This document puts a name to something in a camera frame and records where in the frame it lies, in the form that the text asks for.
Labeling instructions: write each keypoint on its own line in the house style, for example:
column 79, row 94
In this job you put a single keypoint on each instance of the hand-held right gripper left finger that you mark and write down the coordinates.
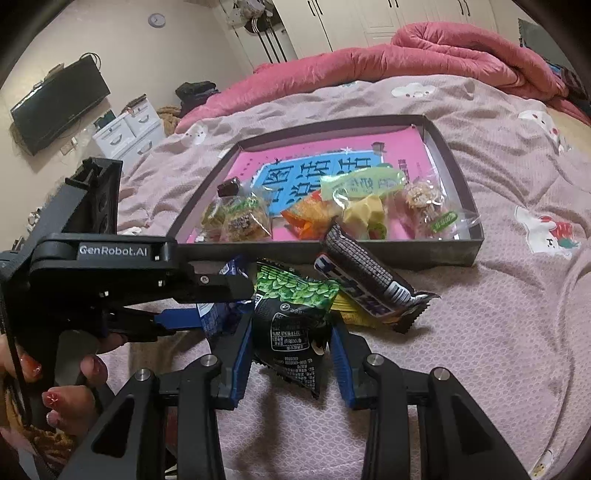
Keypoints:
column 241, row 374

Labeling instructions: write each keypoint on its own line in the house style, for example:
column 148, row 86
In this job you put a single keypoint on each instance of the brown knitted cloth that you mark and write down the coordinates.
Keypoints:
column 167, row 117

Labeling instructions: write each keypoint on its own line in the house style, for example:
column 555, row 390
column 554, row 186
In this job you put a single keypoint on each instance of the grey green cushion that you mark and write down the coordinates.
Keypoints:
column 535, row 39

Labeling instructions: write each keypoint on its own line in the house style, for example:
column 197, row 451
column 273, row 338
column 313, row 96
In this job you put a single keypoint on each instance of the clear nut candy packet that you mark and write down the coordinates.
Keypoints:
column 422, row 198

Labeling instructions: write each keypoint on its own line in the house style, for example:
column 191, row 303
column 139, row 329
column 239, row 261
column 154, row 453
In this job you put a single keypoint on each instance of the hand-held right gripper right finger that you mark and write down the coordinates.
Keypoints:
column 344, row 378

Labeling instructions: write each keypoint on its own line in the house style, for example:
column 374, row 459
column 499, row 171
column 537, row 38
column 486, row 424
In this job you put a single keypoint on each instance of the dark blue snack packet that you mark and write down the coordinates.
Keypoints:
column 211, row 318

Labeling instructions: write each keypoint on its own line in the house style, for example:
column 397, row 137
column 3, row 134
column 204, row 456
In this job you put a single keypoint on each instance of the pink quilt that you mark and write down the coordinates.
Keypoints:
column 415, row 60

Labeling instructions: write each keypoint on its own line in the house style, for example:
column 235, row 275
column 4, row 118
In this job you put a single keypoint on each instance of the yellow snack packet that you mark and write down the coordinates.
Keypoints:
column 355, row 316

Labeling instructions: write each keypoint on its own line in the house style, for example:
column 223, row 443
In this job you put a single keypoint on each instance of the pink book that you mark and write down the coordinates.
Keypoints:
column 323, row 147

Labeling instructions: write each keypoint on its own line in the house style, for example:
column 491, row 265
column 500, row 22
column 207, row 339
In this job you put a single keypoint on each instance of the yellow orange rice cracker packet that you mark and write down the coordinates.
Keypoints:
column 304, row 217

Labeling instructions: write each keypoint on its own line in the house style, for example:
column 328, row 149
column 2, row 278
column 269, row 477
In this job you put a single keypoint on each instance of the round wall clock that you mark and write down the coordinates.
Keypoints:
column 156, row 20

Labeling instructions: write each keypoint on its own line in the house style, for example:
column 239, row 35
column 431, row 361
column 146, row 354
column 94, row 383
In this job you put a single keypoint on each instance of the black television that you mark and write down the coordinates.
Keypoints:
column 60, row 106

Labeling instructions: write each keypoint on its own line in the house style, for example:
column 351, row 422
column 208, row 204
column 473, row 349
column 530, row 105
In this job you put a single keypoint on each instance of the clear cookie packet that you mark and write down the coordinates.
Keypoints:
column 244, row 221
column 213, row 214

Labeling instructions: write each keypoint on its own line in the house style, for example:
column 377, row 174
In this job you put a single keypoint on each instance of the light green snack packet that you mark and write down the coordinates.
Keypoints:
column 364, row 212

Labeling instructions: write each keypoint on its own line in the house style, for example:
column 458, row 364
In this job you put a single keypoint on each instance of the striped colourful cloth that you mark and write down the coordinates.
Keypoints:
column 570, row 76

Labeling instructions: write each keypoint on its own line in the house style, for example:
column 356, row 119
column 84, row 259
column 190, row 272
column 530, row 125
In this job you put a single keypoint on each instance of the dark shallow cardboard box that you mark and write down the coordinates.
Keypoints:
column 438, row 254

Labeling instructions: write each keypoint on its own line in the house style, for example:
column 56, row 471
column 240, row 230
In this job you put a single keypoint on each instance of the green pea snack packet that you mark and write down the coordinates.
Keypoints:
column 291, row 332

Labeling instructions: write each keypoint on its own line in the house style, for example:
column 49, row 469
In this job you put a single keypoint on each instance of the dark clothes pile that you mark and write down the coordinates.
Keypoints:
column 196, row 94

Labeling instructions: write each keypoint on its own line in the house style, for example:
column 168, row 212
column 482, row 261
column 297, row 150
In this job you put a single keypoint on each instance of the white drawer cabinet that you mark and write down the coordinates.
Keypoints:
column 124, row 134

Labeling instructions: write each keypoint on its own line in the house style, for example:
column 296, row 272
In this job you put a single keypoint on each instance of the white wardrobe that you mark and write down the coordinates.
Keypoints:
column 360, row 18

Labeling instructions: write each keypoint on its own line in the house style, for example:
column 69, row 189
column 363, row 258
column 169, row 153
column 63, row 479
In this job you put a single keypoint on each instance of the small dark wrapped candy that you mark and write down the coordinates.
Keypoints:
column 227, row 188

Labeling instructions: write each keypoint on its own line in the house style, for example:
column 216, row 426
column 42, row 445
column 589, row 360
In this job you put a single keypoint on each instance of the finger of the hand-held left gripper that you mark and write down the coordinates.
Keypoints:
column 231, row 286
column 184, row 317

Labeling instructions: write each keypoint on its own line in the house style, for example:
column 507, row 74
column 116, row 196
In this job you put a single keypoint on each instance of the person's left hand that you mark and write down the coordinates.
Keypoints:
column 69, row 404

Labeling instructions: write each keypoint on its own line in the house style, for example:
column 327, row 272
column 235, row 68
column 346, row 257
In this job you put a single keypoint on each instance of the black striped wafer packet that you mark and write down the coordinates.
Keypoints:
column 364, row 272

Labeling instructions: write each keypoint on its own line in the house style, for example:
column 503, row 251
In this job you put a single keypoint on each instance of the pink printed bedsheet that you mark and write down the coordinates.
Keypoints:
column 508, row 300

